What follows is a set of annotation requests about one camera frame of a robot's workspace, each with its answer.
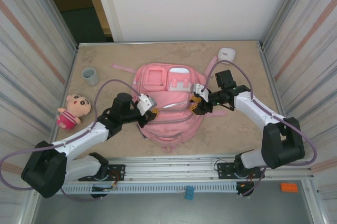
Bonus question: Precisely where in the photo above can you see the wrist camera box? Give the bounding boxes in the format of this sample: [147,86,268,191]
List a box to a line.
[136,93,158,116]
[193,83,211,101]

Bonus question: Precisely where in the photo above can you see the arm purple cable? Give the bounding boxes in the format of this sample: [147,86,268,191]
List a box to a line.
[0,79,143,202]
[202,59,316,198]

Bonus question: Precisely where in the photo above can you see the cartoon boy plush doll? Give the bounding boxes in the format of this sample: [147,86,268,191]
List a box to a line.
[56,94,93,131]

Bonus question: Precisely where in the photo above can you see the aluminium mounting rail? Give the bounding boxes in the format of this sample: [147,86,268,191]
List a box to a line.
[27,155,315,184]

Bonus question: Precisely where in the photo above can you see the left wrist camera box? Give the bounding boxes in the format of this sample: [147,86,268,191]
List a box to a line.
[136,93,158,116]

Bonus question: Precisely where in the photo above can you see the blue connector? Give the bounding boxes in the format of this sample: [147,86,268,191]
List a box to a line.
[184,186,195,200]

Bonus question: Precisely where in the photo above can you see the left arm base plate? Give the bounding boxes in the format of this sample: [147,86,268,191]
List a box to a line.
[78,164,126,182]

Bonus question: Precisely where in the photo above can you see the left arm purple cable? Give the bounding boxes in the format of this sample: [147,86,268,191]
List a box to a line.
[0,79,143,202]

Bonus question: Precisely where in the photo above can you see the white square container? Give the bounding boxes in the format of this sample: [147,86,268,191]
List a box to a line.
[217,47,236,63]

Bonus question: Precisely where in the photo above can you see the pink student backpack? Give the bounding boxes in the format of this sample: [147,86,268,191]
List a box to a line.
[110,57,227,154]

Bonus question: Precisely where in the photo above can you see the orange toy brick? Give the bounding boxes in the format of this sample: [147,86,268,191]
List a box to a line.
[280,182,299,194]

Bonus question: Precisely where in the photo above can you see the aluminium table edge rail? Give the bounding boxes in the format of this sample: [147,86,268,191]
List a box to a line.
[77,40,264,49]

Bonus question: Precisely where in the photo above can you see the grey cup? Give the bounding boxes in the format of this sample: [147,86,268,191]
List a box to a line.
[81,67,100,86]

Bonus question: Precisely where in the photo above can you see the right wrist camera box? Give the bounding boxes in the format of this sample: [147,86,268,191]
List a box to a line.
[193,83,211,101]

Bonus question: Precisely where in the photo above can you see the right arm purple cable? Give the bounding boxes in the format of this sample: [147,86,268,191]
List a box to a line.
[202,59,316,198]

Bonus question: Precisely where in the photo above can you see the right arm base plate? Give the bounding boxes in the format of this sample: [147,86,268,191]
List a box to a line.
[216,162,265,180]

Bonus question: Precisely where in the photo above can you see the white slotted cable duct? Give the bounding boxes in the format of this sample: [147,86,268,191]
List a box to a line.
[38,184,237,195]

